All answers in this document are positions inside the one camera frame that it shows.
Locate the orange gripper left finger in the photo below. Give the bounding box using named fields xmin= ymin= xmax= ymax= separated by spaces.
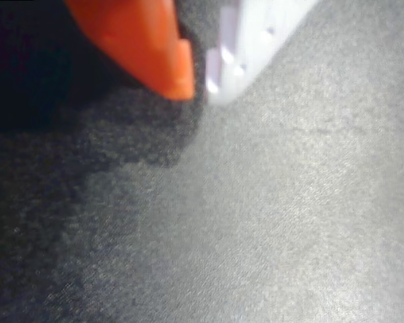
xmin=63 ymin=0 xmax=197 ymax=101

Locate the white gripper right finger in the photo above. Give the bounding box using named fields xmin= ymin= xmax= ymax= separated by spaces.
xmin=205 ymin=0 xmax=319 ymax=106

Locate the black table mat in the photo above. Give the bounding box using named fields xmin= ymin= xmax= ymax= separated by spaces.
xmin=0 ymin=0 xmax=404 ymax=323

